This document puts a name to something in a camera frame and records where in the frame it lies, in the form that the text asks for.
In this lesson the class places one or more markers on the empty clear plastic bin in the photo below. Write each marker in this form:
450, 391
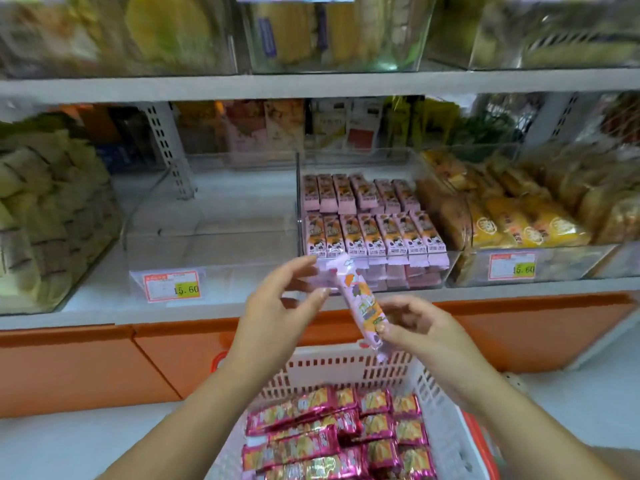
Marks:
215, 229

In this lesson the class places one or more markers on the person's right hand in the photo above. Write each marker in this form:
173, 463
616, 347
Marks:
435, 344

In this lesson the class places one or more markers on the clear bin with dark packets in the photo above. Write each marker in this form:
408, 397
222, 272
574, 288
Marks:
540, 29

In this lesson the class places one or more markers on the white perforated shelf upright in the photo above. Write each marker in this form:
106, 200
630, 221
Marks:
562, 119
167, 144

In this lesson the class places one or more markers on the pile of brown pastry packets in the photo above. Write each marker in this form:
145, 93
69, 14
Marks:
605, 194

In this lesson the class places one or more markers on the person's right forearm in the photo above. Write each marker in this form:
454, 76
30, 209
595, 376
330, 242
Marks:
520, 434

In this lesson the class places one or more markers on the white plastic shopping basket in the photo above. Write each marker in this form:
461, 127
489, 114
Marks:
440, 409

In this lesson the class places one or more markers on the pile of magenta foil packets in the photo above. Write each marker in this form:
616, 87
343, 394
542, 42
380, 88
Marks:
340, 439

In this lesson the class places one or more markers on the row of assorted snack bags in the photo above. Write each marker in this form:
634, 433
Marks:
310, 124

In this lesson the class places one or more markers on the red and white price tag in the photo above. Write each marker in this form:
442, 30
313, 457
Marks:
511, 266
172, 286

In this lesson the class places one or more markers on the pink cartoon snack packet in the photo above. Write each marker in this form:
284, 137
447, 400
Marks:
361, 300

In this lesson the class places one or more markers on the clear bin with pink stack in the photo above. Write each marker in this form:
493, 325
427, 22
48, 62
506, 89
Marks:
435, 159

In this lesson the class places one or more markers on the pile of yellow bread packets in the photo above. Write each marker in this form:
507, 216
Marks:
505, 209

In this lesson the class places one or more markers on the clear bin with green packets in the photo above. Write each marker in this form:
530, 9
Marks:
110, 34

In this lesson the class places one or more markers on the white metal shelf board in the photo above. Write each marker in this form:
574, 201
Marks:
320, 85
100, 307

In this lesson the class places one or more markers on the stack of pink boxed packets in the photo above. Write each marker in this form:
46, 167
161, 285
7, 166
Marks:
372, 224

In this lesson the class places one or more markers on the person's left forearm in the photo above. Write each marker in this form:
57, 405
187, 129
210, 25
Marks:
195, 429

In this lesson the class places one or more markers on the clear bin with bread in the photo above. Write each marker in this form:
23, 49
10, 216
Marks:
565, 262

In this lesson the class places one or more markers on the orange shelf base panel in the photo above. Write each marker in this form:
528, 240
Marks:
75, 369
540, 329
190, 354

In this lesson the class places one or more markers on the person's left thumb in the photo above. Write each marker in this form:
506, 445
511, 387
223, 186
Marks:
307, 303

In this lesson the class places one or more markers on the person's left hand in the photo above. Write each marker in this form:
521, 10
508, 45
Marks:
265, 324

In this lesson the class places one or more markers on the person's right thumb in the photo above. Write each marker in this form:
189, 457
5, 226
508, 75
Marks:
392, 333

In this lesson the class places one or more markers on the pile of pale green packets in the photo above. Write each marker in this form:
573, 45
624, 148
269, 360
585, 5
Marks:
45, 214

